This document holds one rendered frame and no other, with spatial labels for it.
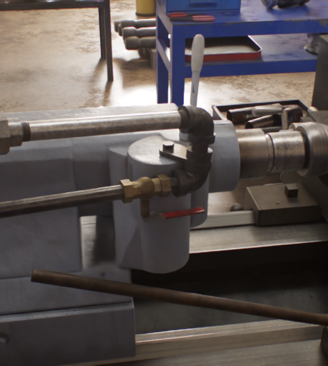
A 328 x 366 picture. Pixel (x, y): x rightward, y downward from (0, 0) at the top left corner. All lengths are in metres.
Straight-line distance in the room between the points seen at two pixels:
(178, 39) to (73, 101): 1.65
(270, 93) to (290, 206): 3.16
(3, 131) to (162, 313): 0.65
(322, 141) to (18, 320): 0.52
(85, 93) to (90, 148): 3.51
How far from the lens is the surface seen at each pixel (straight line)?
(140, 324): 1.14
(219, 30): 2.68
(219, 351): 0.93
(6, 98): 4.32
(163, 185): 0.72
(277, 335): 0.96
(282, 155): 0.91
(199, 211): 0.76
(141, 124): 0.67
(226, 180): 0.87
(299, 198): 1.25
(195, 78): 0.82
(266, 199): 1.23
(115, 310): 0.85
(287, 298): 1.22
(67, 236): 0.83
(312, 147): 0.91
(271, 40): 3.13
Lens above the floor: 1.50
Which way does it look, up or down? 29 degrees down
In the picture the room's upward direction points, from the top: straight up
